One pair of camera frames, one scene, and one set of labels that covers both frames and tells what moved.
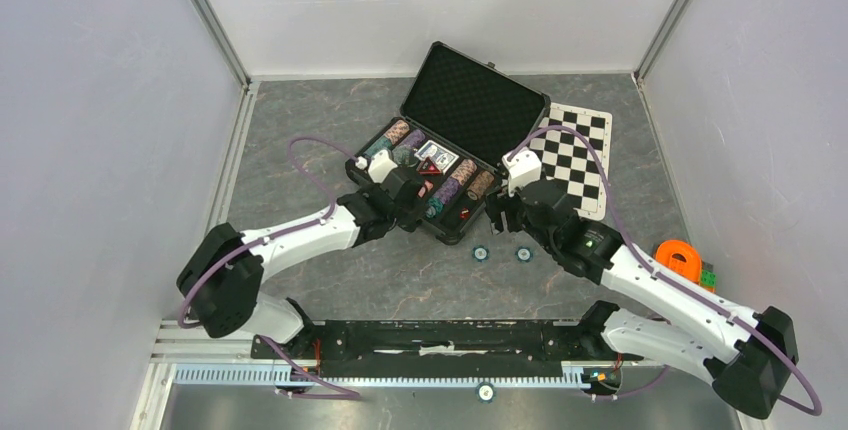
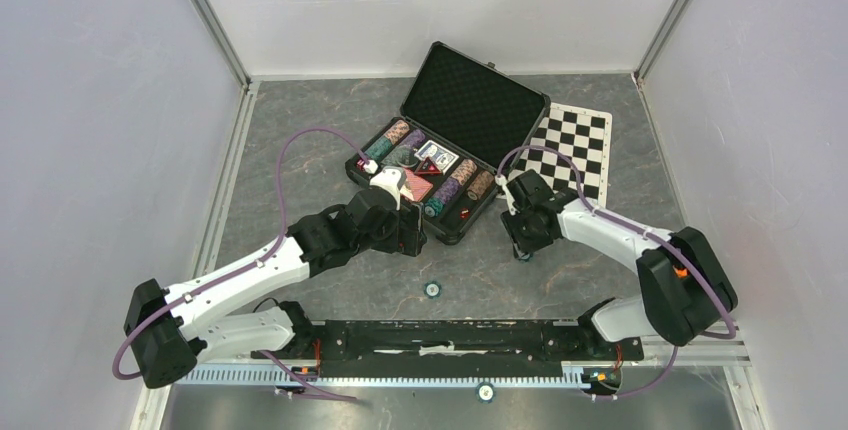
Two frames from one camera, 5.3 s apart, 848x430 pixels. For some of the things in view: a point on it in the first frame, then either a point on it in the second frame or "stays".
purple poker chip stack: (414, 139) stays
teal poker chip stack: (383, 144) stays
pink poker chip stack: (399, 129) stays
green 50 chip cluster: (480, 253) to (432, 289)
